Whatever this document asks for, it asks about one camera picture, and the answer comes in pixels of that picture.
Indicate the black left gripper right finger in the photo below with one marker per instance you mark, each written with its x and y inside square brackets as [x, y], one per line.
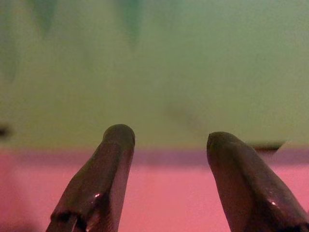
[248, 188]

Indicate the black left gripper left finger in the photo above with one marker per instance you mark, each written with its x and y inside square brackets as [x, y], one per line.
[101, 183]

